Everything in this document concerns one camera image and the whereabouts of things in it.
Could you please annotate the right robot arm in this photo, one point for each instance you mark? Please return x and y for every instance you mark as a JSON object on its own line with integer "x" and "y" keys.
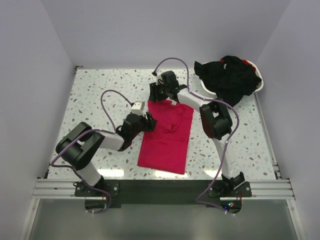
{"x": 216, "y": 124}

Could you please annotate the black t shirt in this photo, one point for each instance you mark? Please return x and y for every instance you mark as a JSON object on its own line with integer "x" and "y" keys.
{"x": 230, "y": 84}

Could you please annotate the pink t shirt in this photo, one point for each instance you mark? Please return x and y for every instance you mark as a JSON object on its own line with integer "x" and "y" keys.
{"x": 165, "y": 148}

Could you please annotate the white laundry basket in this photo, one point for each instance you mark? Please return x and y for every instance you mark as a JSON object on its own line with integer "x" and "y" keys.
{"x": 258, "y": 87}

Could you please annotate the aluminium frame rail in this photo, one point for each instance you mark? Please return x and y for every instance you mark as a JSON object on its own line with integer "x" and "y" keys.
{"x": 280, "y": 189}

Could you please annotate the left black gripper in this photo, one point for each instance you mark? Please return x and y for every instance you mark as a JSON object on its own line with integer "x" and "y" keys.
{"x": 150, "y": 125}

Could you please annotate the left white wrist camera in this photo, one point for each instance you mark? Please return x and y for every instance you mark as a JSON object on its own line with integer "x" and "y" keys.
{"x": 137, "y": 108}

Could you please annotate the red garment in basket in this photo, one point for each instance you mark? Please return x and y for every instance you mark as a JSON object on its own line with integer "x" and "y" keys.
{"x": 246, "y": 62}

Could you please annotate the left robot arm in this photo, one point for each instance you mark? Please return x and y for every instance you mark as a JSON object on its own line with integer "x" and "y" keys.
{"x": 80, "y": 145}

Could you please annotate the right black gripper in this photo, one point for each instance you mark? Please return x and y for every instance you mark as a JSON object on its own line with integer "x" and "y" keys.
{"x": 154, "y": 95}

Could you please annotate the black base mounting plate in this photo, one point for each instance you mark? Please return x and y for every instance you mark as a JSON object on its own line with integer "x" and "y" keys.
{"x": 162, "y": 192}

